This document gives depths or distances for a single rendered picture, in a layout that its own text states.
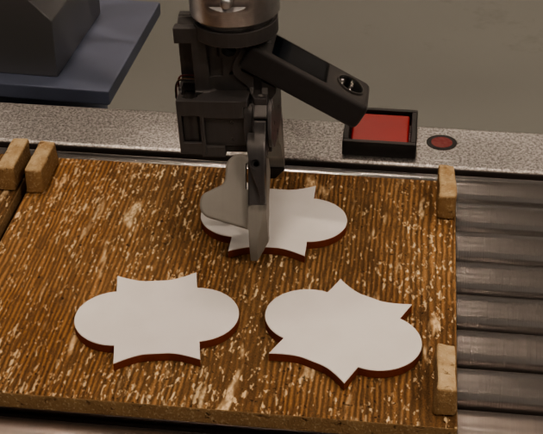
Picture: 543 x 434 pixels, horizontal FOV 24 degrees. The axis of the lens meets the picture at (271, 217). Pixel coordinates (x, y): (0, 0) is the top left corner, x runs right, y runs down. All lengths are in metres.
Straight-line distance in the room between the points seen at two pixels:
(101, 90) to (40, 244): 0.43
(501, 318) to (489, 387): 0.10
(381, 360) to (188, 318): 0.16
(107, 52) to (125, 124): 0.28
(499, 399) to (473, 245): 0.21
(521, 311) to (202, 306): 0.27
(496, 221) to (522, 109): 2.15
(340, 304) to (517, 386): 0.16
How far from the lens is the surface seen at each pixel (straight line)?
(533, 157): 1.33
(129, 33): 1.68
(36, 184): 1.21
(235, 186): 1.08
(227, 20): 1.02
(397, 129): 1.33
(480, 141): 1.35
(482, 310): 1.10
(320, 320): 1.03
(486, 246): 1.18
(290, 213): 1.16
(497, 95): 3.42
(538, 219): 1.23
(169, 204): 1.19
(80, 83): 1.56
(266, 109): 1.06
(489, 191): 1.26
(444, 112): 3.32
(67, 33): 1.61
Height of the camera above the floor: 1.58
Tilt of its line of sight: 34 degrees down
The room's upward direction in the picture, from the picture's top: straight up
